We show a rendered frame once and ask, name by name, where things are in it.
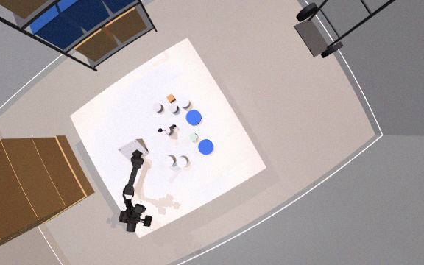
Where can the blue short cylinder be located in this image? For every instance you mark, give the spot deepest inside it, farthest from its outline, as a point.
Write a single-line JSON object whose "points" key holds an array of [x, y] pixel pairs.
{"points": [[193, 117], [205, 146]]}

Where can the grey cylinder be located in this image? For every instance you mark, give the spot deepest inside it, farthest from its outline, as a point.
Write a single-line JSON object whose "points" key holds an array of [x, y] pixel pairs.
{"points": [[157, 107], [173, 108]]}

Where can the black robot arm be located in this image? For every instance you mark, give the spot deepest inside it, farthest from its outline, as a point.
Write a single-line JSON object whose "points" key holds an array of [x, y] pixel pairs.
{"points": [[137, 162]]}

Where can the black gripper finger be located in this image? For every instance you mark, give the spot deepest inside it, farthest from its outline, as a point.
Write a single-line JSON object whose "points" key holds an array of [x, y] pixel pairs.
{"points": [[146, 221], [126, 218]]}

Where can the orange-brown cube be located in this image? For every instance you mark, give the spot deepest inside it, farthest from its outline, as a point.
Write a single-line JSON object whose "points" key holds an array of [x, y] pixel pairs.
{"points": [[171, 98]]}

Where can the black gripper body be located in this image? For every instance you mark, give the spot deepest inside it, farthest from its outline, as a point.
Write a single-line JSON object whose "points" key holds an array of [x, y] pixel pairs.
{"points": [[135, 218]]}

